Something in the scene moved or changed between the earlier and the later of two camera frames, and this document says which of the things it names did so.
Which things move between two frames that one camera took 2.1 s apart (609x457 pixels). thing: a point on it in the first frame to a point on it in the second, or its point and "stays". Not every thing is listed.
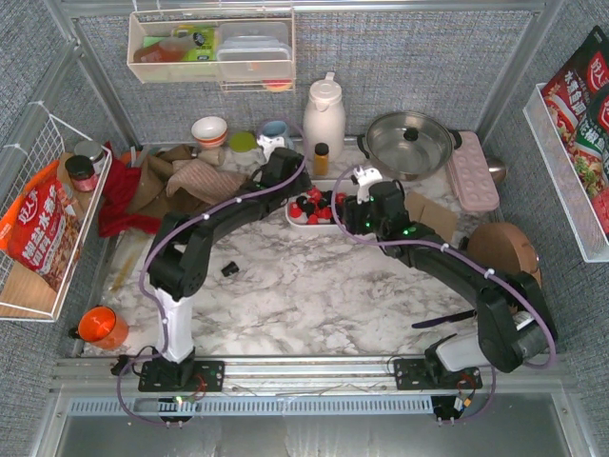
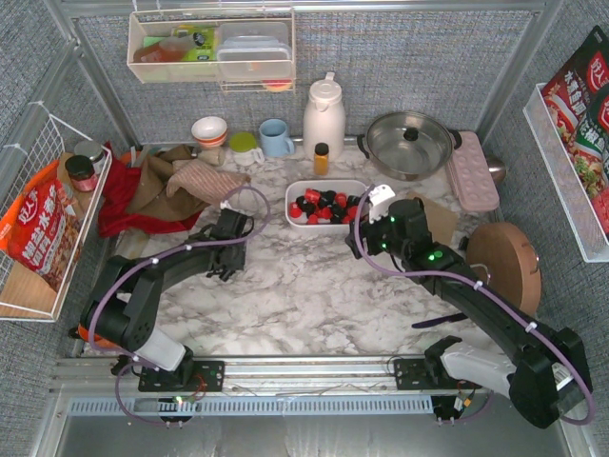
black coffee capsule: (308, 208) stays
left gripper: (290, 168) to (225, 260)
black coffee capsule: (302, 202) stays
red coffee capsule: (295, 211) stays
